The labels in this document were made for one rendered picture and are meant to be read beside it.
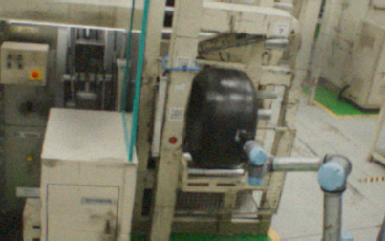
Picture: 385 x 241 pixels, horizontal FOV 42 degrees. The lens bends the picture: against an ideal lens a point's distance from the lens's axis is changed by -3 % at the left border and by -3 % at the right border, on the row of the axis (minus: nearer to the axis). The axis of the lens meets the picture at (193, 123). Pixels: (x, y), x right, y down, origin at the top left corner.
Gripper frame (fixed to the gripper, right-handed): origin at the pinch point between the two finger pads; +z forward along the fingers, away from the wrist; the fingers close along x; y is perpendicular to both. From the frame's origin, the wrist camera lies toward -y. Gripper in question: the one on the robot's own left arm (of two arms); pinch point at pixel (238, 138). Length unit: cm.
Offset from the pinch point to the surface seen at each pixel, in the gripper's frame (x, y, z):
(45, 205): 96, -21, -44
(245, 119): -2.7, 9.9, 2.3
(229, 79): 4.5, 27.4, 16.5
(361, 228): -159, -107, 99
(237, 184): -9.2, -33.2, 15.5
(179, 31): 36, 51, 16
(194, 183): 15.2, -35.9, 20.7
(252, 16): -11, 61, 41
